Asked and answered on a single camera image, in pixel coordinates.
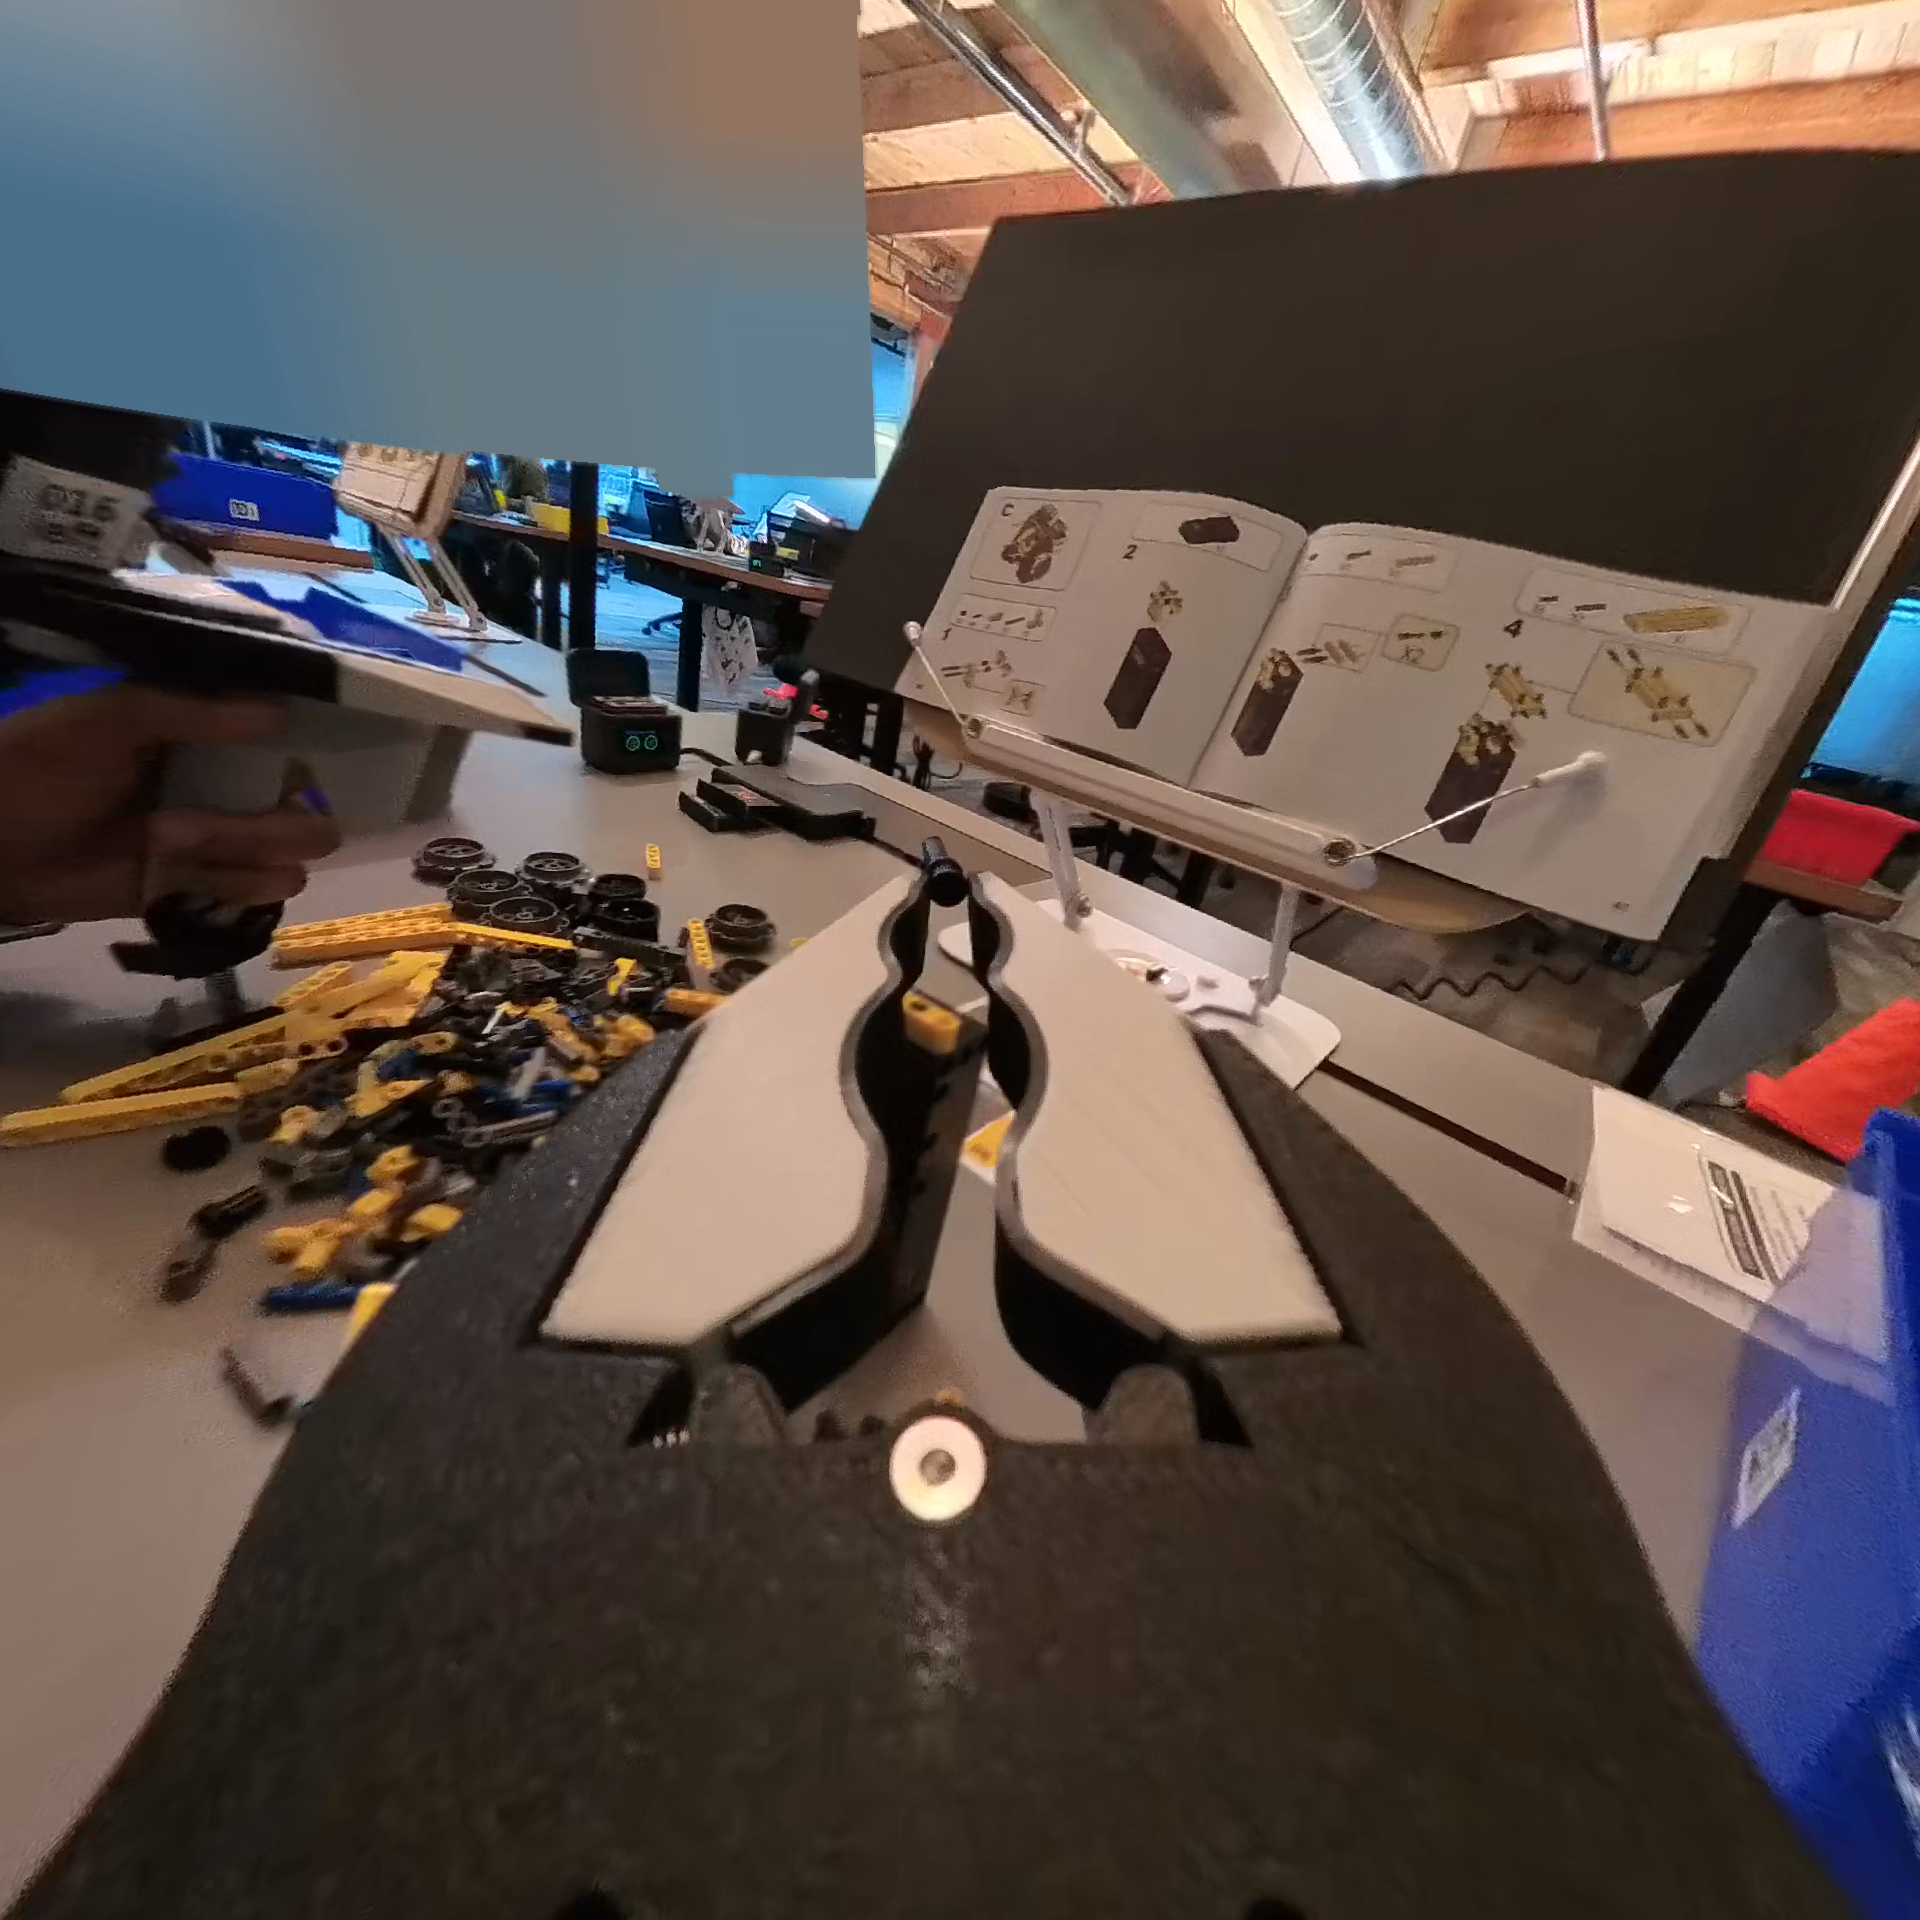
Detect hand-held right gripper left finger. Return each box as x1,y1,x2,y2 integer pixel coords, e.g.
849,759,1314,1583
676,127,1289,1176
536,873,933,1415

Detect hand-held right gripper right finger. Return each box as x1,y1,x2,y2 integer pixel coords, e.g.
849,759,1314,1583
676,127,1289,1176
968,873,1345,1430

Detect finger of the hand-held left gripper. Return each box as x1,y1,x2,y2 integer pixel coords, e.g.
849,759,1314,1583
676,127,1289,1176
280,701,470,830
333,655,580,746

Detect pile of yellow black toy bricks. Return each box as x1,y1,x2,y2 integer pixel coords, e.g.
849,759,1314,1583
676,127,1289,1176
0,838,817,1425

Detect person's left hand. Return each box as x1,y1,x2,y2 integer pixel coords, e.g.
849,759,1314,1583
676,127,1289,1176
0,689,343,928

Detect background blue bin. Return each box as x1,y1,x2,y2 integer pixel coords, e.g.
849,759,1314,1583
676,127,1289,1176
152,455,343,544

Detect black charging case green lights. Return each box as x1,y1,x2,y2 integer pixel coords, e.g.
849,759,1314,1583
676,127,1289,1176
575,646,680,776

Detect black toy block yellow top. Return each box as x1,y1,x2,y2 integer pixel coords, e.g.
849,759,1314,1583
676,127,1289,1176
857,995,993,1352

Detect background book stand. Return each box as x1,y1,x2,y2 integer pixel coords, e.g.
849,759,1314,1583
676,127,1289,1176
333,445,492,634

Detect cluster of black toy wheels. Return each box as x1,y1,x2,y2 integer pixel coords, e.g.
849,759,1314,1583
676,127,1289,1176
412,834,778,952

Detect background wooden desk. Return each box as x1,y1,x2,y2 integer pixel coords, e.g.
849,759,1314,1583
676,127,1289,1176
449,506,841,722

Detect small black charger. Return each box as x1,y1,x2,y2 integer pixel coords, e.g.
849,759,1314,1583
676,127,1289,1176
734,672,823,768

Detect flat black device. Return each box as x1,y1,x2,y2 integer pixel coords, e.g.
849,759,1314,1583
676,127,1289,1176
679,761,880,846

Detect white book stand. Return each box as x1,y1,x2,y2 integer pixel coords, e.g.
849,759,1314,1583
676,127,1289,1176
903,618,1614,1089

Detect open instruction booklet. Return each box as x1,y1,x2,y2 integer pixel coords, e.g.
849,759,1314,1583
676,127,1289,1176
896,487,1848,943

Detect white paper sheet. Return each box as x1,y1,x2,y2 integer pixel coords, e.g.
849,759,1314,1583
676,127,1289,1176
1572,1085,1842,1325

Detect red cloth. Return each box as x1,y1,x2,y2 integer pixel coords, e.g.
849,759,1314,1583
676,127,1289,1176
1767,786,1920,889
1743,998,1920,1160

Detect blue plastic bin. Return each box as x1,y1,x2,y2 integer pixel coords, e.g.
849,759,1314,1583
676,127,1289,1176
1695,1106,1920,1920

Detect large black board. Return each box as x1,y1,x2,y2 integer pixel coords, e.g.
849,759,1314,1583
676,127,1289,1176
801,145,1920,1099

